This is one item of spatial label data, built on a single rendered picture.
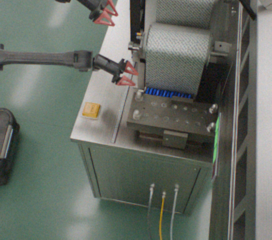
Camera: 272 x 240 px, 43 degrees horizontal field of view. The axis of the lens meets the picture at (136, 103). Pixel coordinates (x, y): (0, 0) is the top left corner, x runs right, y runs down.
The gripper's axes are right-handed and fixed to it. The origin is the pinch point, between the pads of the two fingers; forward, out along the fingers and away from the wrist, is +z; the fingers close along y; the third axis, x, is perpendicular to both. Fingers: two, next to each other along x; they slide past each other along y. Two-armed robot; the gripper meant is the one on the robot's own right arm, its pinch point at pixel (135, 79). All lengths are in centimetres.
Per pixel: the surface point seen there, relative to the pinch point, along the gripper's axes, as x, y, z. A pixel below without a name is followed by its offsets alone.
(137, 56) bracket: 3.6, -9.0, -3.1
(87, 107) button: -24.3, 9.3, -11.3
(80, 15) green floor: -139, -147, -30
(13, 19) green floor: -166, -126, -84
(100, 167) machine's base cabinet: -48, 25, 10
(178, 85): 7.6, -1.9, 17.5
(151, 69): 9.2, -1.5, 3.0
